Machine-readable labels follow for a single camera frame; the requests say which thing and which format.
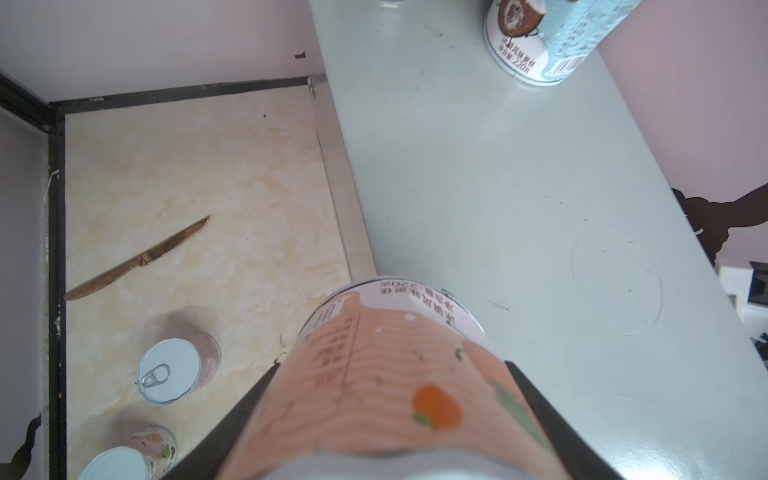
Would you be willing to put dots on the copper table knife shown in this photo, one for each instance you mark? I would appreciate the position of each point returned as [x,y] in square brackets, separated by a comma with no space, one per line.
[138,261]

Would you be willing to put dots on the pink cartoon label can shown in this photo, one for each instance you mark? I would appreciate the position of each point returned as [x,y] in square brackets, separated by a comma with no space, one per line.
[146,455]

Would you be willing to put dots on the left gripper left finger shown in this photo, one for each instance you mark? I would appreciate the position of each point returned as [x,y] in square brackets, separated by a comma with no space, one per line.
[207,459]

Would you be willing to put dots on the patterned can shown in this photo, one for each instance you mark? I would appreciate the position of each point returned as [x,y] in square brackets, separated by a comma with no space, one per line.
[542,42]

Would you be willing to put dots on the pink label tin can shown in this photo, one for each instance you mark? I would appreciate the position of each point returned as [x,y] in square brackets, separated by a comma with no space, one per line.
[176,367]

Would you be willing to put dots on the grey metal cabinet counter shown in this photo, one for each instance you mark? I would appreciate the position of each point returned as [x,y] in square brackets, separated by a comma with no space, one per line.
[545,213]

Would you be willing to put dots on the orange label can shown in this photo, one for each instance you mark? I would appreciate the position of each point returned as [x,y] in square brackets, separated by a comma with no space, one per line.
[392,378]

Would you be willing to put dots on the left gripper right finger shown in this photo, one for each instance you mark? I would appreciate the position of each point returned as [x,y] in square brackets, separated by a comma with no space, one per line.
[580,460]

